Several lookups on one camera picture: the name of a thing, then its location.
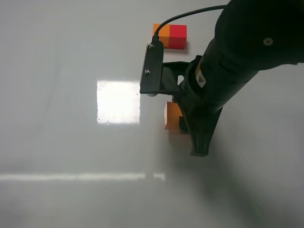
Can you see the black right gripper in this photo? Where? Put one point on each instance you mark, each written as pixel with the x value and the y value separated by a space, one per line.
pixel 209 82

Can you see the orange cube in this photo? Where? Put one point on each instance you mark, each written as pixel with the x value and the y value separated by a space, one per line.
pixel 172 114

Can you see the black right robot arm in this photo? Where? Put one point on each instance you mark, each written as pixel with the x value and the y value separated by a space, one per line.
pixel 250 36

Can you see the red template block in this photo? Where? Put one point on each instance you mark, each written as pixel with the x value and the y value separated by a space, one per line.
pixel 178 37

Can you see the orange template block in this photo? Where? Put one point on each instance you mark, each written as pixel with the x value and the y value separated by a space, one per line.
pixel 164 35

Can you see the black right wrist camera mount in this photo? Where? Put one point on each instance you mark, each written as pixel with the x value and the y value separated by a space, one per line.
pixel 159 77

